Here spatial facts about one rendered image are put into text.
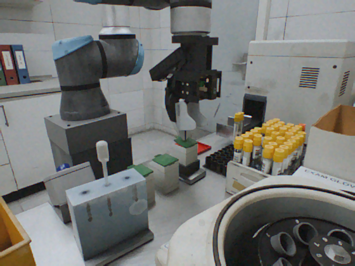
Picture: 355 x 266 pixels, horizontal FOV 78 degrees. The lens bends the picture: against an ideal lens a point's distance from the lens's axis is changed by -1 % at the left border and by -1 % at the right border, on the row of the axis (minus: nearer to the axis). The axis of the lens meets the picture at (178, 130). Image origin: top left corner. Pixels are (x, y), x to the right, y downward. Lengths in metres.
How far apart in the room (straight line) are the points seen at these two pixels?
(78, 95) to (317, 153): 0.61
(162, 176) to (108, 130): 0.31
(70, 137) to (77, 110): 0.09
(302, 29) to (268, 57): 1.37
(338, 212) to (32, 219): 0.46
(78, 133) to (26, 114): 1.36
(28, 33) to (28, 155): 1.15
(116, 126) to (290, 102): 0.54
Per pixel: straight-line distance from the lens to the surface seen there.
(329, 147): 0.46
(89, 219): 0.33
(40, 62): 2.64
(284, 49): 0.77
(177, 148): 0.49
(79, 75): 0.71
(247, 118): 0.76
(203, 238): 0.23
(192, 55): 0.43
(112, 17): 0.76
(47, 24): 2.68
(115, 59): 0.73
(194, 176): 0.50
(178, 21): 0.42
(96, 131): 0.69
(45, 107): 2.04
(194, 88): 0.42
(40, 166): 2.17
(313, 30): 2.12
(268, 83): 0.79
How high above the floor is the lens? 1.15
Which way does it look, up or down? 20 degrees down
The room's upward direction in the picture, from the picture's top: straight up
